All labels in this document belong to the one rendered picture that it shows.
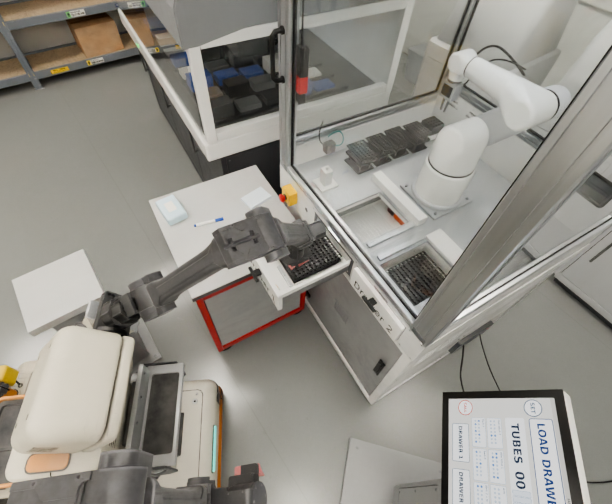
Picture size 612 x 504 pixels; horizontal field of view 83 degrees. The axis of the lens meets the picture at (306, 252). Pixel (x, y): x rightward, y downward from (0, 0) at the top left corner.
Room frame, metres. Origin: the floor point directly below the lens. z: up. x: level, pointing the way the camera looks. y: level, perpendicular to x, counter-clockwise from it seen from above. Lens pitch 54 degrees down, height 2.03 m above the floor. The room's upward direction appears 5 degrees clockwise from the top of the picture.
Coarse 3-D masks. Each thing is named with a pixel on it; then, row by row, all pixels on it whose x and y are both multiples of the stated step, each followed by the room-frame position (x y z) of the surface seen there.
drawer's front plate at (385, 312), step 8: (352, 272) 0.74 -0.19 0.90; (360, 272) 0.72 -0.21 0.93; (352, 280) 0.73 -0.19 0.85; (360, 280) 0.70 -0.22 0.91; (360, 288) 0.69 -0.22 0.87; (368, 288) 0.66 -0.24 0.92; (360, 296) 0.67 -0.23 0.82; (368, 296) 0.65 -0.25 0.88; (376, 296) 0.62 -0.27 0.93; (376, 304) 0.61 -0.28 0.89; (384, 304) 0.59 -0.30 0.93; (384, 312) 0.57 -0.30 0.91; (392, 312) 0.56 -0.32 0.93; (384, 320) 0.56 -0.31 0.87; (392, 320) 0.54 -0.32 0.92; (384, 328) 0.55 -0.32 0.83; (392, 328) 0.52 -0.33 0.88; (400, 328) 0.50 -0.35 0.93; (392, 336) 0.51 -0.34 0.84
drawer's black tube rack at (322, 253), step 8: (320, 240) 0.88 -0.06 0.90; (312, 248) 0.83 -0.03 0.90; (320, 248) 0.84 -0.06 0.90; (328, 248) 0.84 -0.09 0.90; (336, 248) 0.84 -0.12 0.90; (312, 256) 0.79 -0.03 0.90; (320, 256) 0.80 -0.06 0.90; (328, 256) 0.80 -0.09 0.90; (336, 256) 0.81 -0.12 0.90; (304, 264) 0.76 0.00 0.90; (312, 264) 0.78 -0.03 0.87; (320, 264) 0.78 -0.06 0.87; (328, 264) 0.78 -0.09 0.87; (288, 272) 0.73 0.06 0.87; (296, 272) 0.71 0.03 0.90; (304, 272) 0.74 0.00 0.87; (312, 272) 0.74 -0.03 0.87; (296, 280) 0.70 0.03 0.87
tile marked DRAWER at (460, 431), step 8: (456, 424) 0.20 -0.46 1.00; (464, 424) 0.20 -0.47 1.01; (456, 432) 0.18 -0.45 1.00; (464, 432) 0.18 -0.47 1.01; (456, 440) 0.16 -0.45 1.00; (464, 440) 0.16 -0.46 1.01; (456, 448) 0.14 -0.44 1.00; (464, 448) 0.14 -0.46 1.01; (456, 456) 0.12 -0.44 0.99; (464, 456) 0.12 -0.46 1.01
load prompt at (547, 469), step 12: (528, 420) 0.20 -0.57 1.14; (540, 420) 0.19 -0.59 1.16; (552, 420) 0.19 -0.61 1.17; (540, 432) 0.17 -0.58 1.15; (552, 432) 0.17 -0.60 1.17; (540, 444) 0.14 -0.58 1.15; (552, 444) 0.14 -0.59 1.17; (540, 456) 0.12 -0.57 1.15; (552, 456) 0.12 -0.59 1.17; (540, 468) 0.10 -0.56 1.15; (552, 468) 0.10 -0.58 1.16; (540, 480) 0.07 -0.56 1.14; (552, 480) 0.07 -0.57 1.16; (540, 492) 0.05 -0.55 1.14; (552, 492) 0.05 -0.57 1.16
